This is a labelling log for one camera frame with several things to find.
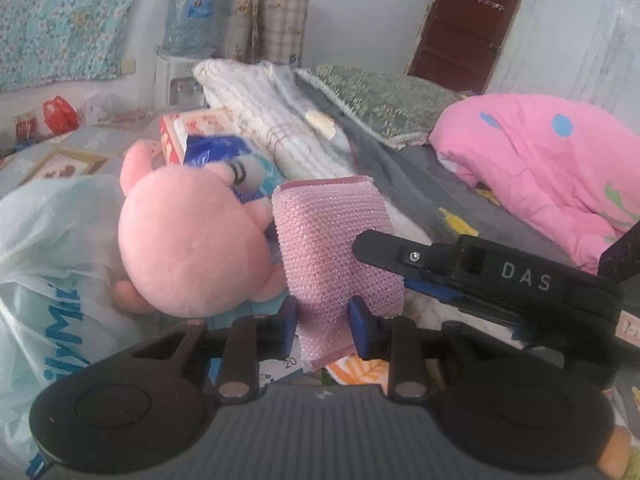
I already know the pink glitter sponge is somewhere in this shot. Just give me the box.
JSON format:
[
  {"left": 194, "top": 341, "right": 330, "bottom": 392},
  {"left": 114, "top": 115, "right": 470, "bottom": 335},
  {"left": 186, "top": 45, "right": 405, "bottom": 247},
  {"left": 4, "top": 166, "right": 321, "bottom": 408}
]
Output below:
[{"left": 272, "top": 176, "right": 406, "bottom": 372}]

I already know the orange leaf print cloth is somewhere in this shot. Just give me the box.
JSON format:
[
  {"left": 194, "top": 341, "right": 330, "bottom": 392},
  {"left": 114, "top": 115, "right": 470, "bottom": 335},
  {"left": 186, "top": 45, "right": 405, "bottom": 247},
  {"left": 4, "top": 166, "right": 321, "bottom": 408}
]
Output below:
[{"left": 324, "top": 354, "right": 392, "bottom": 387}]

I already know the white plastic bag blue print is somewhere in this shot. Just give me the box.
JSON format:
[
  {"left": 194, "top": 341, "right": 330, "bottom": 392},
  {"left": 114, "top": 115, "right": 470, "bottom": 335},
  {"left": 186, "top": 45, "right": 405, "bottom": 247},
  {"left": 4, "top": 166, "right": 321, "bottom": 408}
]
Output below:
[{"left": 0, "top": 175, "right": 166, "bottom": 480}]

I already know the pink plush toy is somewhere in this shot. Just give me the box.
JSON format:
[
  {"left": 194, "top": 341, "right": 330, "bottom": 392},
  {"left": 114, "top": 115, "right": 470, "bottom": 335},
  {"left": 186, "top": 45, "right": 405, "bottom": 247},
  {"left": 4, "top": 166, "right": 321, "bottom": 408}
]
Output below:
[{"left": 111, "top": 140, "right": 288, "bottom": 318}]

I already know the green patterned cushion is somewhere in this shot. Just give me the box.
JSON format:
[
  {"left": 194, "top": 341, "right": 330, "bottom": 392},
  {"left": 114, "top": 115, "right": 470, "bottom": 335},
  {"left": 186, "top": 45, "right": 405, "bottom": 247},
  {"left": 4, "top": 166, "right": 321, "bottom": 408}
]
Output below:
[{"left": 295, "top": 62, "right": 463, "bottom": 150}]

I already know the blue water bottle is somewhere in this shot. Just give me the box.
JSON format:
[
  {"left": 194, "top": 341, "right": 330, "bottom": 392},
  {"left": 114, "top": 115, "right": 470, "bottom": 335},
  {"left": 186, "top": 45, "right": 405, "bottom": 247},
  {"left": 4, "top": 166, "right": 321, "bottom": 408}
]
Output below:
[{"left": 162, "top": 0, "right": 223, "bottom": 58}]

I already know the blue foil packet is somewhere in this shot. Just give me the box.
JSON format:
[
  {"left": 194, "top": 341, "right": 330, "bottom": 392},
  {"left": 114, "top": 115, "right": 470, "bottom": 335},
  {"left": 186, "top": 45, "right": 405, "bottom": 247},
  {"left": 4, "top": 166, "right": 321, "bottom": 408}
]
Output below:
[{"left": 182, "top": 134, "right": 273, "bottom": 196}]

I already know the clear plastic bag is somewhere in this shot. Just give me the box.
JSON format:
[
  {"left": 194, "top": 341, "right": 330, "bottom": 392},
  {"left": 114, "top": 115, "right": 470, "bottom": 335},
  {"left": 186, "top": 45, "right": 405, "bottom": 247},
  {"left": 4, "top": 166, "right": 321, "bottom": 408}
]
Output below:
[{"left": 80, "top": 91, "right": 131, "bottom": 126}]

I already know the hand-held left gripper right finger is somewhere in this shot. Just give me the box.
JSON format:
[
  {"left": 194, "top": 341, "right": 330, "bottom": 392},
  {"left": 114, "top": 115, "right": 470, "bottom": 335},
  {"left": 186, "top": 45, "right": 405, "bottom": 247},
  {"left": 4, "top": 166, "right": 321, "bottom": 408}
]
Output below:
[{"left": 348, "top": 296, "right": 501, "bottom": 404}]

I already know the teal floral cloth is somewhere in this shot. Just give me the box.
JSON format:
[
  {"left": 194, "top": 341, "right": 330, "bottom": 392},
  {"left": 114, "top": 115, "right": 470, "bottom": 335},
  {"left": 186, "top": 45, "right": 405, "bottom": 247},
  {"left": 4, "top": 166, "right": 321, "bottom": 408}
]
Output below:
[{"left": 0, "top": 0, "right": 163, "bottom": 93}]

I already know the white wardrobe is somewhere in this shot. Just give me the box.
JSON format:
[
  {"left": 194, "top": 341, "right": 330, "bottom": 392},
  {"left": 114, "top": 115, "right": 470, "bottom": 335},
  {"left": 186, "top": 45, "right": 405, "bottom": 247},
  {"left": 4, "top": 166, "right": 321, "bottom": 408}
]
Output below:
[{"left": 490, "top": 0, "right": 640, "bottom": 126}]

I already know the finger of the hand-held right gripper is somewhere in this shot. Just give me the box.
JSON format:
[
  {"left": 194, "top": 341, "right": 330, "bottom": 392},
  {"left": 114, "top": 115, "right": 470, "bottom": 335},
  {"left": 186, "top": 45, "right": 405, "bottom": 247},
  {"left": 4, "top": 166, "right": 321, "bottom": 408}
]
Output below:
[
  {"left": 403, "top": 279, "right": 522, "bottom": 342},
  {"left": 352, "top": 229, "right": 454, "bottom": 282}
]

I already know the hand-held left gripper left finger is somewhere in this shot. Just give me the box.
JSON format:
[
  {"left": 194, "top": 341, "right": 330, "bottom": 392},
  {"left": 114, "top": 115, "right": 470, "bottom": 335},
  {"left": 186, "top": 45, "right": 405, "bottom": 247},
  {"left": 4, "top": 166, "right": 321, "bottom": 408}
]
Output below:
[{"left": 131, "top": 295, "right": 301, "bottom": 406}]

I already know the white water dispenser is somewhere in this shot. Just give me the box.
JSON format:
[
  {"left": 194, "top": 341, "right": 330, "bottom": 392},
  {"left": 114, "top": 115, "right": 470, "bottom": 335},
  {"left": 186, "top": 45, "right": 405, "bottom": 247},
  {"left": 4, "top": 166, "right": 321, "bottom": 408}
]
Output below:
[{"left": 154, "top": 52, "right": 206, "bottom": 111}]

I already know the brown door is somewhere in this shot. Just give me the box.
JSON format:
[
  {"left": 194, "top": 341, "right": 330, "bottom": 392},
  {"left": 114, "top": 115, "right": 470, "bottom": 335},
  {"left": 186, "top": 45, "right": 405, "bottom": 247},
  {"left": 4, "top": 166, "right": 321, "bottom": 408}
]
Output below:
[{"left": 407, "top": 0, "right": 533, "bottom": 95}]

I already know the pink quilt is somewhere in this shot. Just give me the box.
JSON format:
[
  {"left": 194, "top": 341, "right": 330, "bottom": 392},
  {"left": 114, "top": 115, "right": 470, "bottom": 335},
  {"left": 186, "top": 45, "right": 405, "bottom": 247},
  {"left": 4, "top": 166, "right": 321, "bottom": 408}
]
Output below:
[{"left": 429, "top": 92, "right": 640, "bottom": 276}]

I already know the fruit print bed cover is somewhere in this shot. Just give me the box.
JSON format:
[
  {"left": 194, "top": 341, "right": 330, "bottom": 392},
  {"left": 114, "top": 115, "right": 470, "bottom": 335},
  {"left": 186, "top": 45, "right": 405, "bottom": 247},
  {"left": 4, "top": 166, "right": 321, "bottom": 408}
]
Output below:
[{"left": 0, "top": 122, "right": 166, "bottom": 196}]

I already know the white knitted blanket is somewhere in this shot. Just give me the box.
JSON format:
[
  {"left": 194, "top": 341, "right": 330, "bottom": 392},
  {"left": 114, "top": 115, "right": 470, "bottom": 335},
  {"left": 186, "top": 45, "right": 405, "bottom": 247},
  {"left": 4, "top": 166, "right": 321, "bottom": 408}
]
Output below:
[{"left": 192, "top": 59, "right": 361, "bottom": 196}]

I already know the red plastic bag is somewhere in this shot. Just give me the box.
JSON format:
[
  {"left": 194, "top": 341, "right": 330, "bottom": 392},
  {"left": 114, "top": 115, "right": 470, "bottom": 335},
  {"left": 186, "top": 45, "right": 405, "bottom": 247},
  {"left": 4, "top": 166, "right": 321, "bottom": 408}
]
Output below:
[{"left": 42, "top": 96, "right": 81, "bottom": 136}]

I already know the small cream tube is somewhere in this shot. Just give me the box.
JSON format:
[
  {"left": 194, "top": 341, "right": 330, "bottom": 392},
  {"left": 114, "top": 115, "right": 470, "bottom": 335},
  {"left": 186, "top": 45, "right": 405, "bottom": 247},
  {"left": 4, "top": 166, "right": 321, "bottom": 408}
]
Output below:
[{"left": 305, "top": 110, "right": 337, "bottom": 141}]

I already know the red and white carton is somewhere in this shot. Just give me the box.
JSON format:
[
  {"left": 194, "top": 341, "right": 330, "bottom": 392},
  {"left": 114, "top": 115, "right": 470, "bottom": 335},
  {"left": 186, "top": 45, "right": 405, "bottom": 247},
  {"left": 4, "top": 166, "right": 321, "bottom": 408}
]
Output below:
[{"left": 160, "top": 107, "right": 246, "bottom": 168}]

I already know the rolled plaid mat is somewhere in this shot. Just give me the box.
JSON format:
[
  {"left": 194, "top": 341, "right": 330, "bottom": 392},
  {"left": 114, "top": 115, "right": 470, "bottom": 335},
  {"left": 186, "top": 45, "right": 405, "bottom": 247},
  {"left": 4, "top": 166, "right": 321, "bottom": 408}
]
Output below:
[{"left": 257, "top": 0, "right": 310, "bottom": 63}]

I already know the rolled floral mat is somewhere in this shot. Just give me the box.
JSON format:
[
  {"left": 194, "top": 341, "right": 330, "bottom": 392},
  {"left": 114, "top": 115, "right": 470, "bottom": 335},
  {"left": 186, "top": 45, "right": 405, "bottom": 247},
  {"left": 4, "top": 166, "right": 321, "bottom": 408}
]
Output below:
[{"left": 220, "top": 0, "right": 262, "bottom": 63}]

